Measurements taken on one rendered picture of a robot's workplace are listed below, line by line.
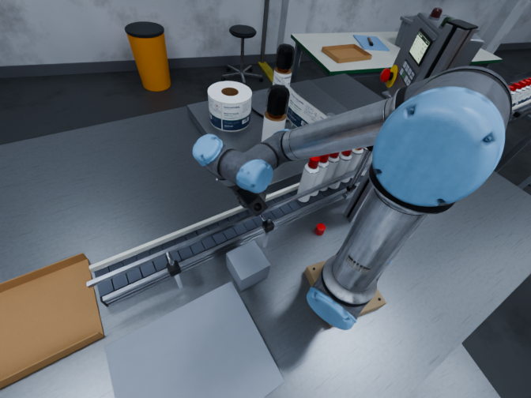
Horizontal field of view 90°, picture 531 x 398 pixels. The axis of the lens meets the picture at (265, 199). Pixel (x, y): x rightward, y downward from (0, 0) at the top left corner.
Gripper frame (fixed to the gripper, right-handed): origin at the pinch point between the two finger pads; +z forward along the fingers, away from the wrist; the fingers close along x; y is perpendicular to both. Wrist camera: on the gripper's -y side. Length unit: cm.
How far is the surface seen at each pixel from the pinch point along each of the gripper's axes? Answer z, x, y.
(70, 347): -25, 57, -12
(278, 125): 0.6, -23.6, 24.2
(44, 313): -25, 64, 1
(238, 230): -0.3, 11.4, -1.8
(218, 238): -3.9, 17.6, -1.5
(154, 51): 57, 0, 258
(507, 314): 152, -77, -90
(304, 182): 3.5, -16.9, -0.9
